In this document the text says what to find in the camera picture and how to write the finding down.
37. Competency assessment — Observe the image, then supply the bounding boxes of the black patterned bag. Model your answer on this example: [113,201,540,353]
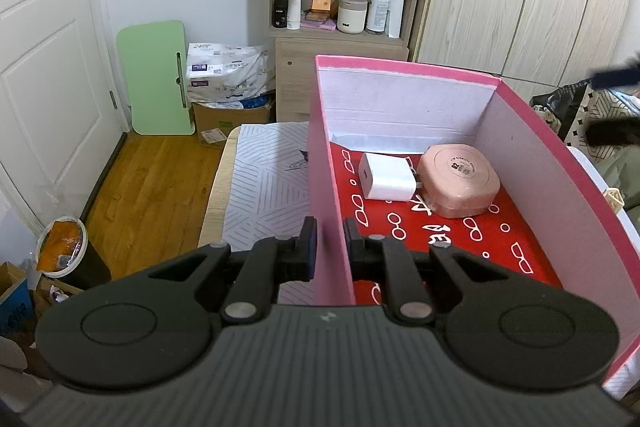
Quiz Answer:
[530,79,593,142]

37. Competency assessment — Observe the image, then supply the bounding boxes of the blue cardboard box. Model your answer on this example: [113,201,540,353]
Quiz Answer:
[0,261,36,335]

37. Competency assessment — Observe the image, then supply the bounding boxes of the brown cardboard box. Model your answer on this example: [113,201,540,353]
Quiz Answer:
[192,99,276,145]

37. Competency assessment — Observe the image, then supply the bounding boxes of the green garment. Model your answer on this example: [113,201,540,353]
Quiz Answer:
[592,142,640,202]

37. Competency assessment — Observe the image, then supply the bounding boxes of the pink round case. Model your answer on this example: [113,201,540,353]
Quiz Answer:
[416,145,502,219]

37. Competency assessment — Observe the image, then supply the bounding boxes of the white door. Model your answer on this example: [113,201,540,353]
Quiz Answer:
[0,0,128,230]

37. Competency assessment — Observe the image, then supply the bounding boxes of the wooden shelf unit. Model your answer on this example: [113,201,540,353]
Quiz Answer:
[265,0,434,124]

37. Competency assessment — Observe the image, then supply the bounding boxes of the green folding board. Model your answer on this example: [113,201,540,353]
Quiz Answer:
[116,20,197,136]

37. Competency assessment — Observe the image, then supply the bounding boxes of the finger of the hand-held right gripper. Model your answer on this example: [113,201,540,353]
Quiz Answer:
[589,61,640,88]
[584,116,640,148]

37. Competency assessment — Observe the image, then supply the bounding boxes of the pink cardboard box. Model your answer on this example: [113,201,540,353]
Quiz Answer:
[308,54,640,400]

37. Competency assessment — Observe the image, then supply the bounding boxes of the white bottles on shelf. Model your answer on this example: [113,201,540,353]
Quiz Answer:
[366,0,392,34]

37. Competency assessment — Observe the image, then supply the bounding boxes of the white jar with lid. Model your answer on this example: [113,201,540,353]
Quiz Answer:
[336,0,368,34]

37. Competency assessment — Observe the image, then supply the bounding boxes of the white charger plug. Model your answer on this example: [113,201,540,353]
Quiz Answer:
[358,152,426,202]

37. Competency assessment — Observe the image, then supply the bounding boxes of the trash bin with orange bag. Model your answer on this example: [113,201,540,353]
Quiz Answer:
[36,217,112,290]

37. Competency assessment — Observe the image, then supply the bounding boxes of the white paper roll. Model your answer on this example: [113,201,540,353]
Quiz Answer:
[387,0,406,40]

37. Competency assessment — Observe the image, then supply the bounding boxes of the white tissue pack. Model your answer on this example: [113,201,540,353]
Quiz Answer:
[186,42,277,105]

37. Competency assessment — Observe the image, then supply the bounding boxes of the mattress with patterned sheet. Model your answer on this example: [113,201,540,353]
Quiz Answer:
[199,122,321,307]

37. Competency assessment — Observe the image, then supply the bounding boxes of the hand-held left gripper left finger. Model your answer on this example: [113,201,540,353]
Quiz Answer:
[149,216,319,327]

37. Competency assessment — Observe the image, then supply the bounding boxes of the white geometric print bag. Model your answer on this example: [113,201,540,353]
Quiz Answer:
[570,88,640,152]

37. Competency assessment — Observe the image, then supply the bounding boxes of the small beige lattice object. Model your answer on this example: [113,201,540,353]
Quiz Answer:
[602,187,626,214]

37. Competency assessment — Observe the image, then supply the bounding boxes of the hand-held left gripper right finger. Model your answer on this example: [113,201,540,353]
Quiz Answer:
[344,217,507,327]

